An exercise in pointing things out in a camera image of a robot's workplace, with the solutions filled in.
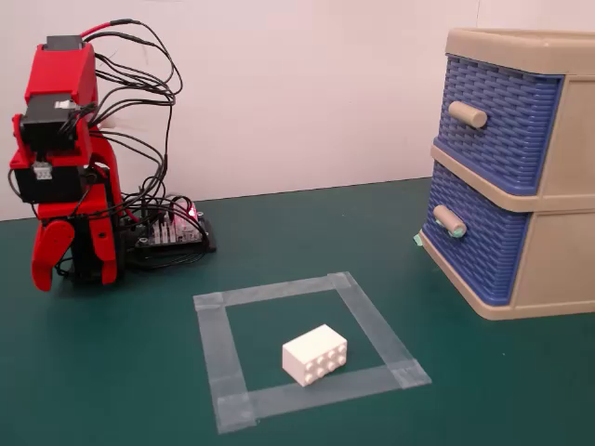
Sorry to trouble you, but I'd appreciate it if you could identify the blue woven drawer plain handle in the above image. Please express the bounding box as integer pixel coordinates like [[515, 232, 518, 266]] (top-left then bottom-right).
[[431, 53, 566, 196]]

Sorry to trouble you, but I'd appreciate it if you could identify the beige handle with green tape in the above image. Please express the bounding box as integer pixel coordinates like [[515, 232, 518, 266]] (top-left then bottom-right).
[[431, 203, 468, 241]]

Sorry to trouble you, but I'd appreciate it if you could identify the motor controller circuit board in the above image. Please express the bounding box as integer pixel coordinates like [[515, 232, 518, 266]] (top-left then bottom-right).
[[134, 194, 208, 247]]

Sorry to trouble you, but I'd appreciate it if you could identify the beige plastic drawer cabinet frame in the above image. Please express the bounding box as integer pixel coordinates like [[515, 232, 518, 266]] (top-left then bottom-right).
[[420, 27, 595, 321]]

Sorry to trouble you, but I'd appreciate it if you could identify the beige cylindrical drawer handle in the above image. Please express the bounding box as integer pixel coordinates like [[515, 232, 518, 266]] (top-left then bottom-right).
[[447, 100, 489, 130]]

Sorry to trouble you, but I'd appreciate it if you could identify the red and black power cable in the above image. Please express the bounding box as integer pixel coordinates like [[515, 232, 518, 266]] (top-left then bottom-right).
[[81, 18, 183, 219]]

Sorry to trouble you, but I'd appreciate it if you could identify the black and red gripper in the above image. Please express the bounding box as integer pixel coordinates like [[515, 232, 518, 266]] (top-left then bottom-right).
[[8, 163, 118, 293]]

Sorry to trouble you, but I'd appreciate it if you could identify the white toy building block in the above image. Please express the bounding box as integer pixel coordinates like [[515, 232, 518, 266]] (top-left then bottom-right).
[[282, 323, 349, 387]]

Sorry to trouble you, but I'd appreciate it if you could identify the black base servo cable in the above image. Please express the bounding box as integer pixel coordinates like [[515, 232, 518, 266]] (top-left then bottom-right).
[[7, 166, 41, 219]]

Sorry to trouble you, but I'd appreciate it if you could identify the blue woven drawer taped handle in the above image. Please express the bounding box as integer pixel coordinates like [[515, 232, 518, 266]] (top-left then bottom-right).
[[425, 160, 531, 308]]

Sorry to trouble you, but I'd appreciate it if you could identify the translucent tape strip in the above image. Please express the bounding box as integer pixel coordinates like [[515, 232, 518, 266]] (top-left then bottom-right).
[[327, 271, 433, 389], [193, 295, 258, 436], [193, 271, 359, 311], [216, 361, 433, 436]]

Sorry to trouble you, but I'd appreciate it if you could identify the black controller board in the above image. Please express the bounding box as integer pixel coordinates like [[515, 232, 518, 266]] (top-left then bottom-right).
[[123, 217, 218, 269]]

